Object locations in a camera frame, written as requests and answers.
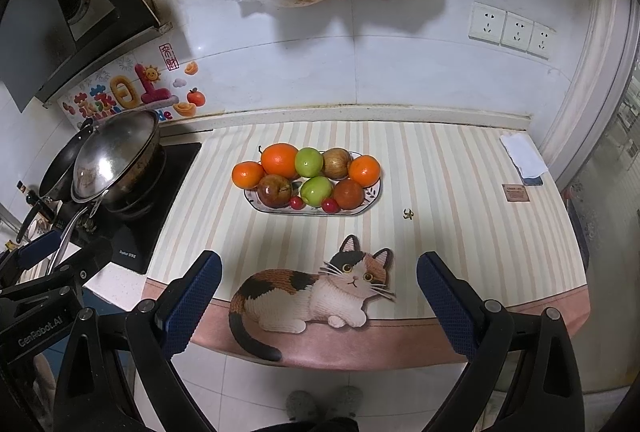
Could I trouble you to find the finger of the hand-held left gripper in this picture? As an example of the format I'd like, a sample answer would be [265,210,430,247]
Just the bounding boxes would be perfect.
[0,229,63,274]
[20,237,113,298]

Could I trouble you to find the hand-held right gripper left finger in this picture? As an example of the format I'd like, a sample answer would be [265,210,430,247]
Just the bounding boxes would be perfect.
[52,249,223,432]

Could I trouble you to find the large orange with stem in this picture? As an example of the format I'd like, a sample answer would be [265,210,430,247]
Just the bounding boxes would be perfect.
[258,143,301,180]

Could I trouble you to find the striped mat with cat print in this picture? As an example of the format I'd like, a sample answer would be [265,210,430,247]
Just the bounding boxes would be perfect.
[140,119,592,372]

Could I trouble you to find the steel wok with handle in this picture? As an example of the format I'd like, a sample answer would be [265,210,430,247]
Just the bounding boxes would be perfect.
[47,144,169,274]

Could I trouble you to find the folded white cloth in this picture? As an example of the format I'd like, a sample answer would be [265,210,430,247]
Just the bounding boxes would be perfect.
[500,132,549,179]

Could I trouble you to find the small brown card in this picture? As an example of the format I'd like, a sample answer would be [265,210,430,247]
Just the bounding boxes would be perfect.
[501,183,531,203]

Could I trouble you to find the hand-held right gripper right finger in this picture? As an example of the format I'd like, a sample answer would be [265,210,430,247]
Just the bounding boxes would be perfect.
[416,251,586,432]

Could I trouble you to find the colourful festive wall stickers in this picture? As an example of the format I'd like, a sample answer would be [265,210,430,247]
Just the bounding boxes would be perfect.
[57,44,207,131]

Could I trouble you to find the dark reddish orange fruit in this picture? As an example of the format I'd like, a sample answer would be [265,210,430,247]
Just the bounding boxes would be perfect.
[332,178,366,211]

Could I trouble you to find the black frying pan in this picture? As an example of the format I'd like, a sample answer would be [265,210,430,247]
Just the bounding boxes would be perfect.
[16,118,97,244]

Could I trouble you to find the medium orange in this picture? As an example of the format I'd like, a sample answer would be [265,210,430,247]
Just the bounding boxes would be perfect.
[348,155,382,188]

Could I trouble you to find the black range hood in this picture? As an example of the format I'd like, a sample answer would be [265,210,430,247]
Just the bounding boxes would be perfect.
[0,0,173,114]

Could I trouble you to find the green apple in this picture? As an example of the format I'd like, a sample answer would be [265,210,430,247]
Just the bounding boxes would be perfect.
[294,147,326,178]
[300,175,334,208]

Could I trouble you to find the golden brown apple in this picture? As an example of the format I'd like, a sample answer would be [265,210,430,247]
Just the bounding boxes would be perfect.
[321,148,353,180]

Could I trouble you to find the white wall socket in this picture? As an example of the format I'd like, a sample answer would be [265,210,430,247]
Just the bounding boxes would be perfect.
[527,22,557,60]
[469,2,507,45]
[501,11,535,53]

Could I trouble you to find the dark reddish brown apple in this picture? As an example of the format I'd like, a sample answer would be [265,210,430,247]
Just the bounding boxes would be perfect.
[257,173,293,209]

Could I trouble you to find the steel wok lid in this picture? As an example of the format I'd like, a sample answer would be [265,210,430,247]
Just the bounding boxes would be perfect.
[71,109,161,204]

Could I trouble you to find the grey fuzzy slipper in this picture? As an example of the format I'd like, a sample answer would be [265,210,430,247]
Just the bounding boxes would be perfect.
[286,389,321,423]
[327,386,364,419]

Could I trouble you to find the small orange tangerine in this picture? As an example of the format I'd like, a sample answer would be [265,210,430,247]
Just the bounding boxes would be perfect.
[231,160,266,190]

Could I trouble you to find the black induction cooktop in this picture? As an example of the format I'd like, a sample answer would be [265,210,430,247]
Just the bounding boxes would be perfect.
[50,139,202,275]

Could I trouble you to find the floral print oval plate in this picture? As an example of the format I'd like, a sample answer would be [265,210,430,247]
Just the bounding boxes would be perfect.
[243,151,383,216]

